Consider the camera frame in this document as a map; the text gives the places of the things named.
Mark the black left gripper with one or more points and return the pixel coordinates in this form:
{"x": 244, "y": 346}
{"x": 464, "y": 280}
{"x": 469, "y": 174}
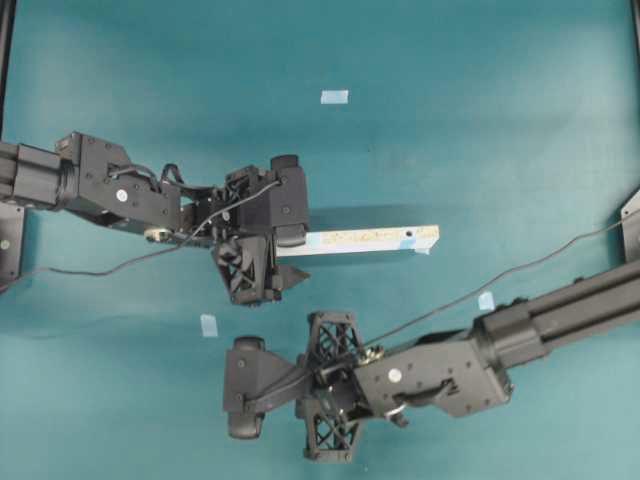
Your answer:
{"x": 243, "y": 245}

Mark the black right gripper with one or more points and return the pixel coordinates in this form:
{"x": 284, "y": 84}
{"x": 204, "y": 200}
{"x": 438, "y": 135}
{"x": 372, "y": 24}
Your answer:
{"x": 332, "y": 407}

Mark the white wooden board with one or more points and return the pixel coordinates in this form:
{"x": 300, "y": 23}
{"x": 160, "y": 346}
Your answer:
{"x": 420, "y": 238}

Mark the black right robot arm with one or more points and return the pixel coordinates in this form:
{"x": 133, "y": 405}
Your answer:
{"x": 460, "y": 372}

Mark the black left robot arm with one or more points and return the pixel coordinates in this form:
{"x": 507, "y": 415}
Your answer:
{"x": 96, "y": 181}

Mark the blue tape piece left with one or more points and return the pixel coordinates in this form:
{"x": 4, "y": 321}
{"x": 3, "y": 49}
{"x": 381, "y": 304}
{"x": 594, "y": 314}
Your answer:
{"x": 209, "y": 327}

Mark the blue tape piece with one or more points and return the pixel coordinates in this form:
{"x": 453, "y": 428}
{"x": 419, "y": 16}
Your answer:
{"x": 209, "y": 327}
{"x": 334, "y": 97}
{"x": 486, "y": 301}

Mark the blue tape piece top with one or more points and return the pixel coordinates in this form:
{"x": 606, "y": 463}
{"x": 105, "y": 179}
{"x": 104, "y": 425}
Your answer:
{"x": 334, "y": 97}

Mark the blue tape piece near right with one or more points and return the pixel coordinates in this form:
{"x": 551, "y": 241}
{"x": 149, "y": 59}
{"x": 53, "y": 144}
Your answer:
{"x": 486, "y": 301}

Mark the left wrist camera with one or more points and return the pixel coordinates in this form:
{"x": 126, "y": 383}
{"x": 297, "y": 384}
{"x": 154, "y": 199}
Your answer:
{"x": 283, "y": 204}

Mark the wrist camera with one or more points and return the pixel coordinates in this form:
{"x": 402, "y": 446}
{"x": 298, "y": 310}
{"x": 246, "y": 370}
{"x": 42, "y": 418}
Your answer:
{"x": 283, "y": 204}
{"x": 257, "y": 381}

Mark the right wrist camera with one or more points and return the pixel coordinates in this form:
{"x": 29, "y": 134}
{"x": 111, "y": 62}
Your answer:
{"x": 257, "y": 381}

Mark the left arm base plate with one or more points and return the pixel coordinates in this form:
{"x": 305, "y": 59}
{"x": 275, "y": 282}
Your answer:
{"x": 12, "y": 226}

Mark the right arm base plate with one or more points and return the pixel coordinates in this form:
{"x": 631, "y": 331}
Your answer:
{"x": 630, "y": 224}

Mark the black frame post left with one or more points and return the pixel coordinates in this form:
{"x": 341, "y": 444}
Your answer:
{"x": 8, "y": 13}

